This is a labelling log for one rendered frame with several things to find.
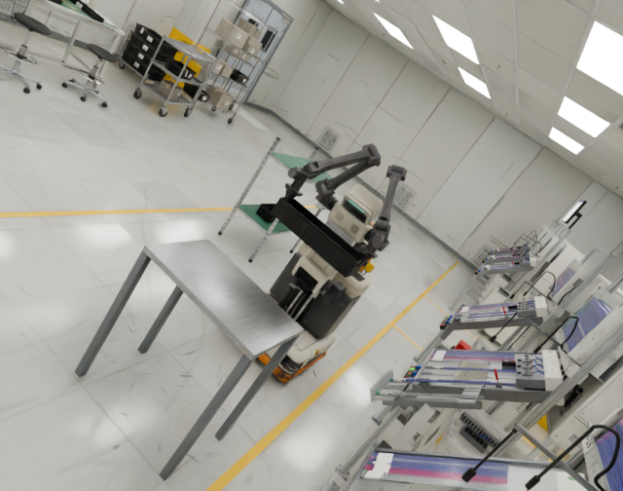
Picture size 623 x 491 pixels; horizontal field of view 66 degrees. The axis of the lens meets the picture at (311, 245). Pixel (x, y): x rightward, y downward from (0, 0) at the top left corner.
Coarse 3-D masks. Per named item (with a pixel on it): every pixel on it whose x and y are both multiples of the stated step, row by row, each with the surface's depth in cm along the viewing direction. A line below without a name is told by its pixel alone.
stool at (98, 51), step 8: (96, 48) 541; (104, 56) 535; (112, 56) 553; (96, 64) 550; (80, 72) 543; (88, 72) 564; (64, 80) 542; (72, 80) 568; (88, 80) 555; (80, 88) 555; (88, 88) 559; (96, 96) 564; (104, 104) 567
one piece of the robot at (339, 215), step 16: (336, 208) 296; (336, 224) 298; (352, 224) 293; (368, 224) 292; (368, 240) 290; (304, 256) 308; (320, 256) 304; (320, 272) 302; (336, 272) 309; (320, 288) 306
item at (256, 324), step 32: (160, 256) 208; (192, 256) 224; (224, 256) 243; (128, 288) 215; (192, 288) 202; (224, 288) 217; (256, 288) 235; (160, 320) 262; (224, 320) 196; (256, 320) 211; (288, 320) 228; (96, 352) 230; (256, 352) 191; (224, 384) 196; (256, 384) 238
